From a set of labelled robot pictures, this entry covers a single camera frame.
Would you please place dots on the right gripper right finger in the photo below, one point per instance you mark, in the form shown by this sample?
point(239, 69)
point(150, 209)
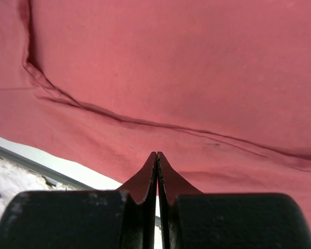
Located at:
point(193, 219)

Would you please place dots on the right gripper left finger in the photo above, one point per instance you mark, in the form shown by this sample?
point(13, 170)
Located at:
point(40, 216)

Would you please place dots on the salmon pink t shirt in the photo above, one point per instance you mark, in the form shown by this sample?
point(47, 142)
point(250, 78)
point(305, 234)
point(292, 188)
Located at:
point(222, 88)

